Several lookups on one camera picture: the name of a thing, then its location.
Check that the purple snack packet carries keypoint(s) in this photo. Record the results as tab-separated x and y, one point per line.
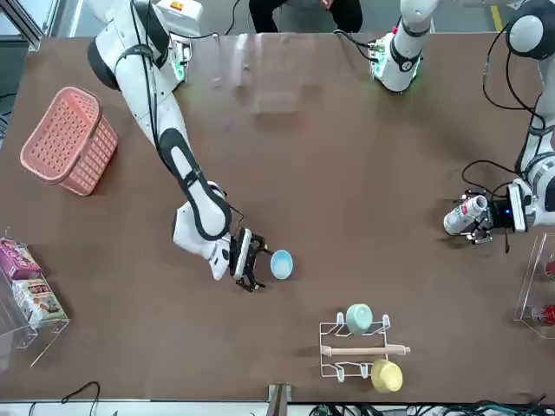
19	260

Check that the red cola bottle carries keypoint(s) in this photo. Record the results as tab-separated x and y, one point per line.
550	268
548	314

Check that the pink plastic basket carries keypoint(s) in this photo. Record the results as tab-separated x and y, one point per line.
69	138

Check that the mint green cup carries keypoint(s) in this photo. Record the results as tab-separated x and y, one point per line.
360	318

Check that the person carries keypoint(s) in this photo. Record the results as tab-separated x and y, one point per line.
303	15

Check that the snack packet red label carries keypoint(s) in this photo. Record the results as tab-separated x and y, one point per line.
39	303

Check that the clear acrylic bottle shelf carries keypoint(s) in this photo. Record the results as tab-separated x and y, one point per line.
531	277

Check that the white control box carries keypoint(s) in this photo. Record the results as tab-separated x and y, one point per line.
182	13

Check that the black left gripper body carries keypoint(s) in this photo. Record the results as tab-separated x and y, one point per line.
500	214

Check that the white bottle pink label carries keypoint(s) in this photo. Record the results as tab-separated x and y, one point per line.
461	216

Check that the blue ceramic cup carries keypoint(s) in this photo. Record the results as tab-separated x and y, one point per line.
282	264

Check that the yellow cup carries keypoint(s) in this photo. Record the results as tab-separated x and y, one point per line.
387	375

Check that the aluminium frame post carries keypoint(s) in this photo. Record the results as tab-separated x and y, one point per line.
278	401

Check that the clear acrylic snack shelf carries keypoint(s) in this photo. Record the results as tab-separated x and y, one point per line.
26	338

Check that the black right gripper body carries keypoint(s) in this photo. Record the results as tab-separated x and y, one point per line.
253	255

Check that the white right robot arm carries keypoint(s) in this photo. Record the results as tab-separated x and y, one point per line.
130	65

